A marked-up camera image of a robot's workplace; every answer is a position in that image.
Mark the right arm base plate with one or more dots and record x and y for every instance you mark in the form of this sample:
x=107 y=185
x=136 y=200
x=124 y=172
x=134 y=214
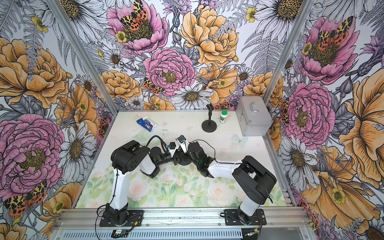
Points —
x=235 y=217

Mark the silver first aid case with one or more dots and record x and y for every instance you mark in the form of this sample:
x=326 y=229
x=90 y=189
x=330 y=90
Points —
x=253 y=116

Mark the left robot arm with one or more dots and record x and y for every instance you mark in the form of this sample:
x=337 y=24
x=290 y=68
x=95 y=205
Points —
x=125 y=160

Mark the white vented cable duct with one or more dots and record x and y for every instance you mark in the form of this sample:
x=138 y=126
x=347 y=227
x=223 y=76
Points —
x=154 y=234

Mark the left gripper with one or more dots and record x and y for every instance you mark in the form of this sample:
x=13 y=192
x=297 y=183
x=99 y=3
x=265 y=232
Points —
x=175 y=159

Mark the white green-capped pill bottle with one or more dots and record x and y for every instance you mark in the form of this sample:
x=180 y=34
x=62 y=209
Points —
x=223 y=116

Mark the aluminium front rail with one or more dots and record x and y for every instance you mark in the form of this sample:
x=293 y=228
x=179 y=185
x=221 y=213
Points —
x=182 y=218

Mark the black round stand base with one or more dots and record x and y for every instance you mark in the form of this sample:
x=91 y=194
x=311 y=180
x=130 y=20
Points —
x=209 y=126

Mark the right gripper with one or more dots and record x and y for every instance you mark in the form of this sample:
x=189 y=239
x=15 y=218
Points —
x=182 y=155

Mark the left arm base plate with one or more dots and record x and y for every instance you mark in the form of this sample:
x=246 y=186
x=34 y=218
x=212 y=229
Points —
x=131 y=218

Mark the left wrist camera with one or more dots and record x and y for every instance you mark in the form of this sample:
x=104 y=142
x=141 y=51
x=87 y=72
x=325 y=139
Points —
x=172 y=148

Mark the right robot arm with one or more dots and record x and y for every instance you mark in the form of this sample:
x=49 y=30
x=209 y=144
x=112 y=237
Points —
x=254 y=179

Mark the blue gauze bandage packet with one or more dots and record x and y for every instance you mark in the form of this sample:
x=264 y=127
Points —
x=147 y=123

